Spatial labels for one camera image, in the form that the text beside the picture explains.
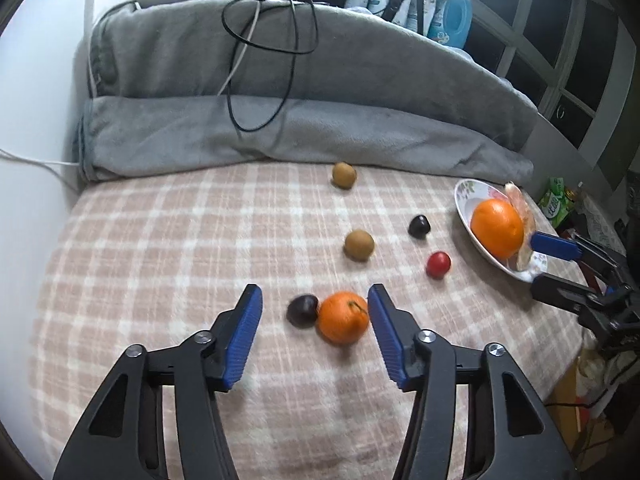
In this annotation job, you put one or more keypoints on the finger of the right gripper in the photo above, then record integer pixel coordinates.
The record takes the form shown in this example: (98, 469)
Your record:
(556, 247)
(563, 294)

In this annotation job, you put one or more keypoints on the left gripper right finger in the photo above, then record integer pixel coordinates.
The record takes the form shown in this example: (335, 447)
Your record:
(510, 433)

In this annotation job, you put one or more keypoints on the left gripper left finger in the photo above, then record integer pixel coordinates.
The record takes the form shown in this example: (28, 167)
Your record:
(120, 434)

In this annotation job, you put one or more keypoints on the large orange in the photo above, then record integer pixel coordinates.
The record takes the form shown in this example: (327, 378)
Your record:
(498, 227)

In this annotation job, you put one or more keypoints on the brown longan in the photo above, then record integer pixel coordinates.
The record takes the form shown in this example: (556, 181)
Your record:
(344, 176)
(359, 245)

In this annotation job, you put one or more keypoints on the mandarin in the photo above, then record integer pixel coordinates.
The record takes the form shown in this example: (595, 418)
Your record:
(343, 318)

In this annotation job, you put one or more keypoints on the green snack box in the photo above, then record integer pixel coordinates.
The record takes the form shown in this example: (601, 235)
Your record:
(557, 202)

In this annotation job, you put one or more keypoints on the floral white plate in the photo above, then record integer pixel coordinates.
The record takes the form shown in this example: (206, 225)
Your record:
(468, 194)

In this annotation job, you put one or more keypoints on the dark plum near plate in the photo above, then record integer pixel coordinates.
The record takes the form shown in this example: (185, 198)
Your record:
(419, 227)

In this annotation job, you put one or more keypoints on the plaid pink tablecloth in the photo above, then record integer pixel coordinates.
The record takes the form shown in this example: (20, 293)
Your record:
(152, 261)

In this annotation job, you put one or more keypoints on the dark plum near mandarins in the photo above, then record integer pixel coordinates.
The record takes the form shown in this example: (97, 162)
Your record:
(302, 311)

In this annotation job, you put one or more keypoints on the blue detergent bottle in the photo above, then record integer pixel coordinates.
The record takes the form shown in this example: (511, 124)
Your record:
(451, 23)

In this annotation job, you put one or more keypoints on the grey folded blanket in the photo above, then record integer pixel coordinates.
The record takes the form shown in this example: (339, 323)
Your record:
(320, 85)

